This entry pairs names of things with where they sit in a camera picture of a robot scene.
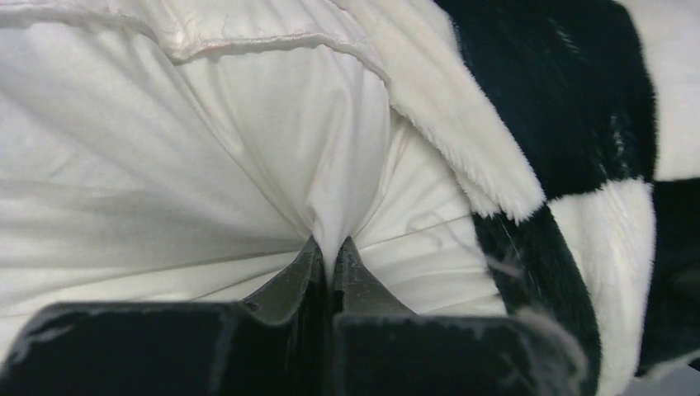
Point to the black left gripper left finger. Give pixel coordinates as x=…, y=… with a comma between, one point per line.
x=266, y=344

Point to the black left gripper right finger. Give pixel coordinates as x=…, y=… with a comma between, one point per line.
x=381, y=347

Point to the white pillow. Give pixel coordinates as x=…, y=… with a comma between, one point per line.
x=186, y=150

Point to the black white checkered pillowcase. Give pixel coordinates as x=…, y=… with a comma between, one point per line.
x=573, y=129

